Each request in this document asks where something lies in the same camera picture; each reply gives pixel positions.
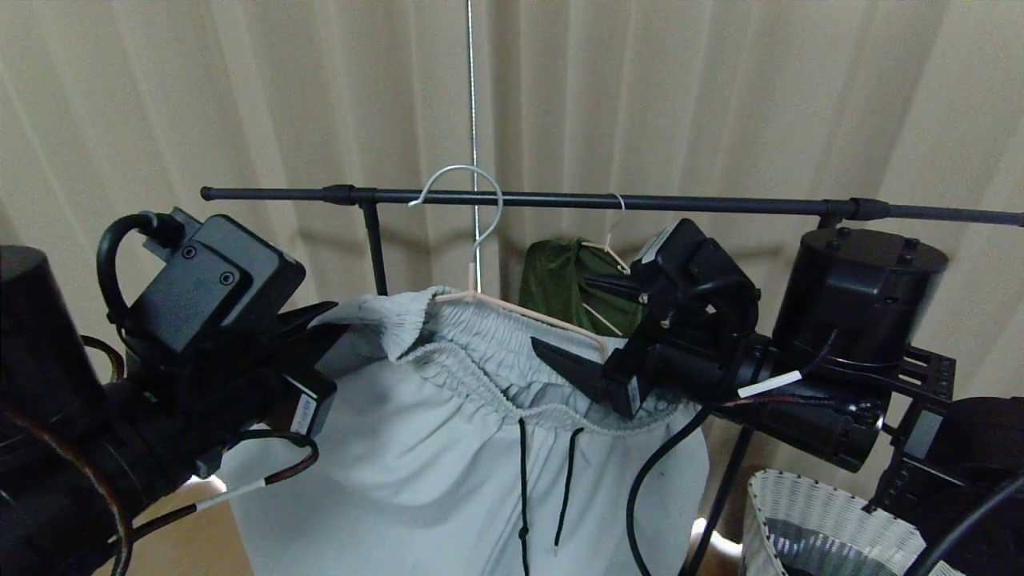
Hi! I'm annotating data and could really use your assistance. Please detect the white laundry basket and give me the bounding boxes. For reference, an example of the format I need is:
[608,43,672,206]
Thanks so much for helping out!
[740,470,969,576]

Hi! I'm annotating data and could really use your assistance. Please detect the black cable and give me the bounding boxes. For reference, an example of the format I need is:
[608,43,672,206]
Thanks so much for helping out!
[626,396,725,576]
[908,476,1024,576]
[96,211,186,329]

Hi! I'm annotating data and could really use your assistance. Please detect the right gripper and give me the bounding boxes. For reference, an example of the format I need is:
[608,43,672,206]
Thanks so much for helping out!
[530,274,757,418]

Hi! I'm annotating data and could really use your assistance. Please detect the green long-sleeved shirt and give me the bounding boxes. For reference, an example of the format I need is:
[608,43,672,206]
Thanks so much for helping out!
[518,238,650,338]

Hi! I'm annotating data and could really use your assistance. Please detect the black clothes rack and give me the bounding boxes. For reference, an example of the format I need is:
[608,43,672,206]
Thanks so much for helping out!
[200,186,1024,576]

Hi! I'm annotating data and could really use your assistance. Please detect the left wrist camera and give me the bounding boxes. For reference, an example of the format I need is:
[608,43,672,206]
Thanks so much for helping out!
[120,212,307,365]

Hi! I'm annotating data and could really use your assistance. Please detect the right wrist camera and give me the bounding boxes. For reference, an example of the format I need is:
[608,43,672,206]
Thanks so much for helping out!
[630,218,761,325]

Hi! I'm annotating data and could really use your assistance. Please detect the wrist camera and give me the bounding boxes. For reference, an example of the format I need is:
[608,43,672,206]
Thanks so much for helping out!
[630,218,761,325]
[120,212,307,365]

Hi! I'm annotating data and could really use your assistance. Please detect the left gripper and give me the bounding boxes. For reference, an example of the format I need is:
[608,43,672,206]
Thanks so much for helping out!
[240,300,346,439]

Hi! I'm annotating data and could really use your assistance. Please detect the pale grey shorts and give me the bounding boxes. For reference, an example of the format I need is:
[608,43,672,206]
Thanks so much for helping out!
[216,286,711,576]

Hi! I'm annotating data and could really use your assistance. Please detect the beige curtain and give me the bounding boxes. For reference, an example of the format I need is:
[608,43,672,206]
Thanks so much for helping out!
[0,0,1024,545]

